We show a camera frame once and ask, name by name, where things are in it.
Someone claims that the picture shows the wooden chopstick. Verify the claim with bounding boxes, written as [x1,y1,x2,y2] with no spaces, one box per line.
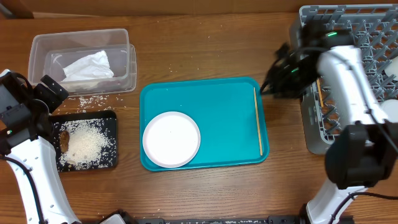
[253,87,263,156]
[316,79,324,108]

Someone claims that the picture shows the white napkin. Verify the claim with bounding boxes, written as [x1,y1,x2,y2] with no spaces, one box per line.
[63,50,114,82]

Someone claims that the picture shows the white paper cup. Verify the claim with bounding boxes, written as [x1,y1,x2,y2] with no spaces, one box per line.
[384,57,398,81]

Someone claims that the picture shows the grey bowl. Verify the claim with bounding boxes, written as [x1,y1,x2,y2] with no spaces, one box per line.
[381,99,398,123]

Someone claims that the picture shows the large white plate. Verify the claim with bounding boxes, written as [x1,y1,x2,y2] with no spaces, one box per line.
[142,111,201,169]

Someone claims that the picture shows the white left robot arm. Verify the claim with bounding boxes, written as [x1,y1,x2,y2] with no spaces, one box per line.
[1,69,79,223]

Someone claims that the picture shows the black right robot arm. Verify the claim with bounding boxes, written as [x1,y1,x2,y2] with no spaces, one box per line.
[259,21,397,223]

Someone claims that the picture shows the grey dishwasher rack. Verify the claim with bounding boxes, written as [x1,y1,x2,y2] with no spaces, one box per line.
[289,4,397,154]

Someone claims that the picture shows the brown food scrap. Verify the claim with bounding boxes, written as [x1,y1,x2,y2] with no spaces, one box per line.
[60,131,70,153]

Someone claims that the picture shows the scattered rice grains on table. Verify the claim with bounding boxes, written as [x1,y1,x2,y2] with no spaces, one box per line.
[57,94,127,114]

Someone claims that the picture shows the black plastic tray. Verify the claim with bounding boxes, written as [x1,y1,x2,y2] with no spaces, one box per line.
[49,110,119,172]

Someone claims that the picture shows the clear plastic bin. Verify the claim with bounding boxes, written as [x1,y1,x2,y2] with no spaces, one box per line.
[28,29,137,96]

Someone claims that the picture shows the rice pile on tray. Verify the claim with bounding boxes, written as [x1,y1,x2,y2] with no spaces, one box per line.
[57,118,118,170]

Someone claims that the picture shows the teal serving tray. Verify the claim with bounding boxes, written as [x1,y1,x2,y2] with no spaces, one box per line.
[139,77,270,169]

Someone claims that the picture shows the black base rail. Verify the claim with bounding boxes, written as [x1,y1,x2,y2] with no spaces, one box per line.
[95,210,306,224]

